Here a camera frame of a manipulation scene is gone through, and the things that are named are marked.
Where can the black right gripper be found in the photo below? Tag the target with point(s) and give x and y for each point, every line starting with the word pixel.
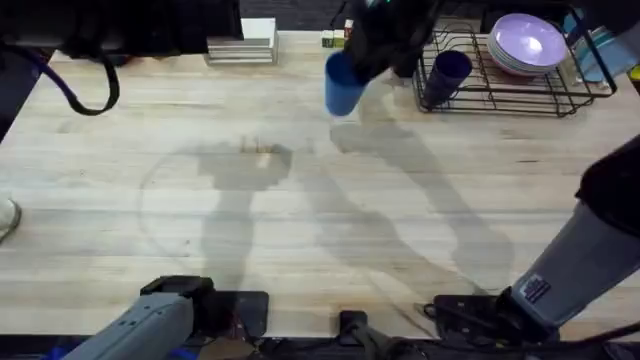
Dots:
pixel 395 30

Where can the blue plastic cup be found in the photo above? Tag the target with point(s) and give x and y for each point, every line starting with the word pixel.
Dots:
pixel 342 92

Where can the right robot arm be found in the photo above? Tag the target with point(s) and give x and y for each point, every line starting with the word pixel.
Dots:
pixel 575 265

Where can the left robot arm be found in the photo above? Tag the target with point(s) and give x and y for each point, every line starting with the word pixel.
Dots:
pixel 145 325

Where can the dark navy plastic cup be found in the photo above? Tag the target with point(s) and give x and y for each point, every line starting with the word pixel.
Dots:
pixel 448 75

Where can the small toy blocks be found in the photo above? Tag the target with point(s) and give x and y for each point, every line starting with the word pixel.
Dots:
pixel 334 38

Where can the white box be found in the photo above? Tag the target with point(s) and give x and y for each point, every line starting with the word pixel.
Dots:
pixel 258 29

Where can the pale pink plate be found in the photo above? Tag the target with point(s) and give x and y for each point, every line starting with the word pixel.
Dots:
pixel 505 69

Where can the purple plate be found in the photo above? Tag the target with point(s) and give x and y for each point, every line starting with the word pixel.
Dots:
pixel 530 42

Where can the light blue plate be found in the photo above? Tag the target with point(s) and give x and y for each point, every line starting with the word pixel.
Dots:
pixel 607 57

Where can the black clamp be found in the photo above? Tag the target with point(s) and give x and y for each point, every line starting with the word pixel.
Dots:
pixel 353 325

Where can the black mounting plate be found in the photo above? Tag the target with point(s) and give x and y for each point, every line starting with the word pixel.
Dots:
pixel 250 310
pixel 462 315

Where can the yellow object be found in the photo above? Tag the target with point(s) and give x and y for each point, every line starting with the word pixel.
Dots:
pixel 635 72

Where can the white round object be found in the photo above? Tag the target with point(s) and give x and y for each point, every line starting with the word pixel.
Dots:
pixel 7 217

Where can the black rail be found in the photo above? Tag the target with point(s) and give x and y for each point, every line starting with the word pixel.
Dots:
pixel 310 350

